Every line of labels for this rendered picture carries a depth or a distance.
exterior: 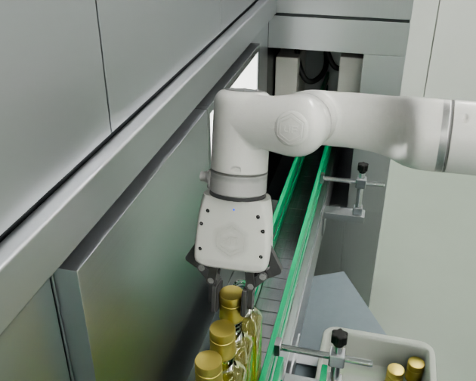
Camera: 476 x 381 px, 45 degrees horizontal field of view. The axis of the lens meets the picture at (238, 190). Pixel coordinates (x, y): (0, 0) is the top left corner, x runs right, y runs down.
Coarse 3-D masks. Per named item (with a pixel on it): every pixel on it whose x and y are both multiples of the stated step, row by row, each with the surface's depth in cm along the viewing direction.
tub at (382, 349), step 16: (352, 336) 120; (368, 336) 119; (384, 336) 119; (352, 352) 122; (368, 352) 121; (384, 352) 120; (400, 352) 119; (416, 352) 118; (432, 352) 115; (320, 368) 111; (352, 368) 121; (368, 368) 121; (384, 368) 121; (432, 368) 111
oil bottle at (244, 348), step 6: (246, 336) 84; (240, 342) 83; (246, 342) 83; (252, 342) 86; (240, 348) 82; (246, 348) 83; (252, 348) 86; (240, 354) 82; (246, 354) 82; (252, 354) 87; (240, 360) 82; (246, 360) 82; (252, 360) 88; (246, 366) 83; (252, 366) 88; (246, 372) 83; (252, 372) 89; (246, 378) 84; (252, 378) 90
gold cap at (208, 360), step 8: (200, 352) 72; (208, 352) 71; (216, 352) 72; (200, 360) 70; (208, 360) 70; (216, 360) 70; (200, 368) 69; (208, 368) 69; (216, 368) 69; (200, 376) 70; (208, 376) 70; (216, 376) 70
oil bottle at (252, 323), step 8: (256, 312) 89; (248, 320) 87; (256, 320) 88; (248, 328) 87; (256, 328) 87; (256, 336) 88; (256, 344) 88; (256, 352) 90; (256, 360) 90; (256, 368) 92; (256, 376) 93
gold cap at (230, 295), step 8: (224, 288) 80; (232, 288) 80; (240, 288) 80; (224, 296) 79; (232, 296) 79; (240, 296) 79; (224, 304) 79; (232, 304) 78; (240, 304) 79; (224, 312) 80; (232, 312) 79; (232, 320) 80; (240, 320) 81
